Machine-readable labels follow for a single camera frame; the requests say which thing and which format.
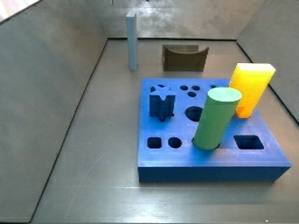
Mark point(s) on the light blue square-circle object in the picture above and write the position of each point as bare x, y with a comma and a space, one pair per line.
131, 39

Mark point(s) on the black curved fixture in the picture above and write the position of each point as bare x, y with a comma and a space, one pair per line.
185, 58

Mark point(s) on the yellow square peg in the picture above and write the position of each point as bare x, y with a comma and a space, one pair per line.
250, 80

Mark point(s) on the dark blue star peg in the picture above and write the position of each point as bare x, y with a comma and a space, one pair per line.
162, 100

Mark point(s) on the green cylinder peg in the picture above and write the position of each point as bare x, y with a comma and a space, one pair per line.
218, 111

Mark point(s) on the blue foam peg block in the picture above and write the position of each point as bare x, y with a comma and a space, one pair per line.
188, 145

